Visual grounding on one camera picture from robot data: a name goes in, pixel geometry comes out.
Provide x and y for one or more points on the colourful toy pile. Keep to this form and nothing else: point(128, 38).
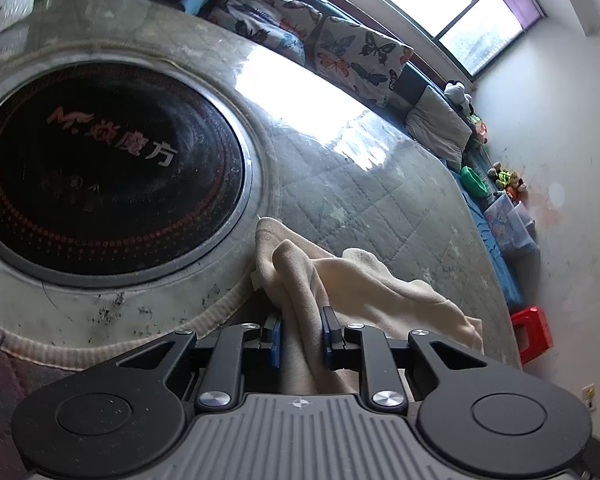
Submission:
point(507, 183)

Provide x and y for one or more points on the left butterfly print pillow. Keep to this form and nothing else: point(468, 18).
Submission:
point(283, 26)

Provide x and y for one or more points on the green plastic toy bowl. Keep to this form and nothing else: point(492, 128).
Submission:
point(473, 183)

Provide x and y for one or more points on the grey white plain pillow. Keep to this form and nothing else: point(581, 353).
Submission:
point(435, 125)

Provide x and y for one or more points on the white plush toy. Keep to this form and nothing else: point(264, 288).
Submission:
point(456, 93)

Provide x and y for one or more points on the beige cloth garment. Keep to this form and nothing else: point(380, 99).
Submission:
point(300, 278)

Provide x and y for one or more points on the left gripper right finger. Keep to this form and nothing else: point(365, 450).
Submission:
point(473, 413)

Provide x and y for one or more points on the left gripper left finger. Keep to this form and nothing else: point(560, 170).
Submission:
point(126, 414)

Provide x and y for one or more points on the window with frame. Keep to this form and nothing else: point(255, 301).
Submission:
point(457, 38)

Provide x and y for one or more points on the upright butterfly print pillow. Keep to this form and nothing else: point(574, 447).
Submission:
point(359, 60)

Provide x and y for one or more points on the round black induction cooktop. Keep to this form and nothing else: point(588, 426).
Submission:
point(114, 173)

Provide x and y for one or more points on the far red plastic stool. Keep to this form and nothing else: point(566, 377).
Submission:
point(537, 339)

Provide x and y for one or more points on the clear plastic storage box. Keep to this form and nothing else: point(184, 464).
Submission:
point(510, 226)

